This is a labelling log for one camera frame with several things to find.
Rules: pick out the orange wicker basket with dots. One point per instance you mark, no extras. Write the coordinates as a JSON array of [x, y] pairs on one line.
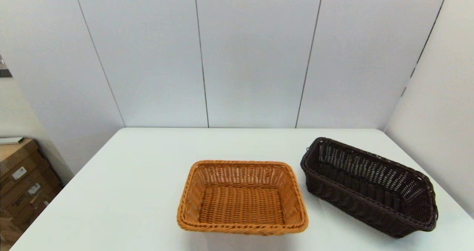
[[240, 206]]

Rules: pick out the dark brown wicker basket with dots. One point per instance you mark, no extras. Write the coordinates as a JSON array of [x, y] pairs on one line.
[[355, 203]]

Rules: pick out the flat white object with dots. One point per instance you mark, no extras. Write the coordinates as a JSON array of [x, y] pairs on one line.
[[10, 140]]

